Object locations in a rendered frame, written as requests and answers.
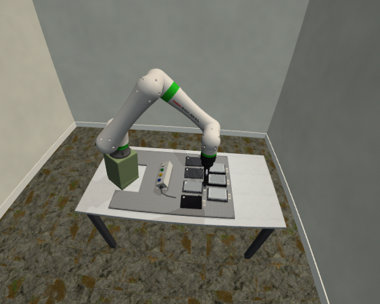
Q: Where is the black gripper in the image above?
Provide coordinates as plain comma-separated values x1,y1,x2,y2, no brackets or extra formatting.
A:
201,161,213,189

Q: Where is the cream button panel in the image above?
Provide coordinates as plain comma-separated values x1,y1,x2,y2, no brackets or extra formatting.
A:
156,161,176,198

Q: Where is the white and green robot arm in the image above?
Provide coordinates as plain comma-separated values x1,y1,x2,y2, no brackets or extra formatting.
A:
95,68,220,164

